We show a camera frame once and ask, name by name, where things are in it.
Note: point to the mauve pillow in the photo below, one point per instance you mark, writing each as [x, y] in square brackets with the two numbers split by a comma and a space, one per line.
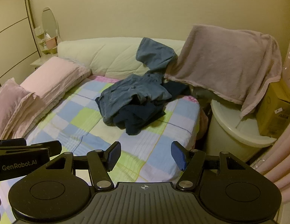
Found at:
[11, 105]

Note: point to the oval mirror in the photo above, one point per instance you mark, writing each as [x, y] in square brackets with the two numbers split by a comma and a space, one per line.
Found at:
[49, 21]

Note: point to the yellow cardboard box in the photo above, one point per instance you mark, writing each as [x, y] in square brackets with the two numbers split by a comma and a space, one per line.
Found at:
[275, 112]

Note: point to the dark navy garment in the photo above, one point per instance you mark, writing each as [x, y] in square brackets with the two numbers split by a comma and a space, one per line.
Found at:
[135, 119]

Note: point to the pale pink pillow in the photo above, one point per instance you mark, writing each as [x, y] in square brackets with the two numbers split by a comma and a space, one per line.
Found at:
[54, 74]

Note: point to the pinkish-grey fleece blanket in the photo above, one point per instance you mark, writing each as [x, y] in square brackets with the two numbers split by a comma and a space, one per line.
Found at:
[224, 60]

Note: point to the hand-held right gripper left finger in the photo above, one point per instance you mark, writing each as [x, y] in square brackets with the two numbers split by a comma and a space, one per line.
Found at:
[113, 155]

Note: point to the cream wardrobe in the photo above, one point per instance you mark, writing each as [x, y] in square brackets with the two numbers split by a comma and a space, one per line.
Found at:
[11, 28]

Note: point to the checked pastel bedsheet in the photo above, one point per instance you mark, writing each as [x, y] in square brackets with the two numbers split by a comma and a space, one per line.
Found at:
[77, 126]

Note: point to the cream padded headboard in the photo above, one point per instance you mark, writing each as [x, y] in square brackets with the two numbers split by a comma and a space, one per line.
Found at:
[100, 56]

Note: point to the white dressing table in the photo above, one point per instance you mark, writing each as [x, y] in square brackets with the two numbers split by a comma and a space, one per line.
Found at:
[41, 62]

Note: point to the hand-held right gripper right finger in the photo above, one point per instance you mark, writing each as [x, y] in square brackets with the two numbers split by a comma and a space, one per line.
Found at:
[178, 155]

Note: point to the blue denim jeans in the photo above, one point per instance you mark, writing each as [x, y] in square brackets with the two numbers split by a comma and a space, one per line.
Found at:
[126, 91]

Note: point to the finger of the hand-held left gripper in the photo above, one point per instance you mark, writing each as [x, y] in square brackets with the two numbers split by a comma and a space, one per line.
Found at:
[52, 147]
[9, 142]

